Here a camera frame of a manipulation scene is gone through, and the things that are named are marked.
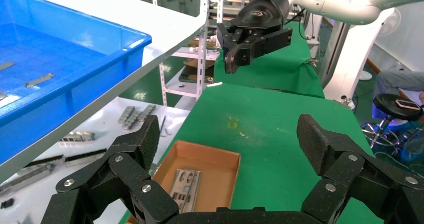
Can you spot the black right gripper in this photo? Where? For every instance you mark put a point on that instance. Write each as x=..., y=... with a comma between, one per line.
x=261, y=12

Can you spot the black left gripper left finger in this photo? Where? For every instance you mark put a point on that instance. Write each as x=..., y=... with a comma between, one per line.
x=126, y=173

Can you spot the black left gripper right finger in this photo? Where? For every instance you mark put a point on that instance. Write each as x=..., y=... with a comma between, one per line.
x=348, y=173

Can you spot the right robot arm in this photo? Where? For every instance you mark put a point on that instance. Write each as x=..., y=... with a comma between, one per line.
x=348, y=1

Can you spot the brown cardboard box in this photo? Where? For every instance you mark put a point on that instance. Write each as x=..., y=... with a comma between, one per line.
x=215, y=169

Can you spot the blue plastic tray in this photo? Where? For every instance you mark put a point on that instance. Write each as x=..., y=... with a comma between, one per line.
x=99, y=83

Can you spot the white paper sheet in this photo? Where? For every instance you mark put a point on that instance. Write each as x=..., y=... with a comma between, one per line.
x=109, y=140

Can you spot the white perforated shelf upright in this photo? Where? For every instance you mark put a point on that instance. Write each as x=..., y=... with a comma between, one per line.
x=163, y=83
x=203, y=50

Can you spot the grey metal connector strip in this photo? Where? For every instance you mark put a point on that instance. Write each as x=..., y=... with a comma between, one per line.
x=132, y=123
x=126, y=114
x=147, y=111

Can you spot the silver io shield plate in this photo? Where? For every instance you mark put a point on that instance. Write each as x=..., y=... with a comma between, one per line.
x=197, y=182
x=180, y=189

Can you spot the thin grey rod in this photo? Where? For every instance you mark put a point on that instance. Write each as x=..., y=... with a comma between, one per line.
x=163, y=124

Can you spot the yellow tape mark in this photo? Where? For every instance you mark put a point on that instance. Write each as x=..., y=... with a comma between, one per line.
x=233, y=124

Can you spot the black round swivel stool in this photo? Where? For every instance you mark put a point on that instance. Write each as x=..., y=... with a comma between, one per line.
x=387, y=107

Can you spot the green table cloth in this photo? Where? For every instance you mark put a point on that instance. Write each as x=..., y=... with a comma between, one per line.
x=271, y=133

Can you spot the pink smartphone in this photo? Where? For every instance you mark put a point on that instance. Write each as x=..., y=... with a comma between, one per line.
x=407, y=104

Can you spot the grey metal bar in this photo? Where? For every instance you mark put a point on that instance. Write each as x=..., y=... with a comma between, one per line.
x=28, y=179

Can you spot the white robot body column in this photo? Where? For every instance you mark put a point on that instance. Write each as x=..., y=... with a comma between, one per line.
x=354, y=57

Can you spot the small black part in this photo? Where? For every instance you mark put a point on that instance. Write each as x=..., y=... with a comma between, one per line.
x=7, y=203

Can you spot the grey tape strip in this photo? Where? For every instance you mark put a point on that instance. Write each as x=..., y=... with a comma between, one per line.
x=1, y=97
x=39, y=80
x=6, y=65

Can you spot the white floor fan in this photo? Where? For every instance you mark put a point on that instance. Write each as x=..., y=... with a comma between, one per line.
x=391, y=22

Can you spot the black metal rail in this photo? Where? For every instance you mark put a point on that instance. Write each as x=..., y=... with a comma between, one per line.
x=85, y=157
x=44, y=160

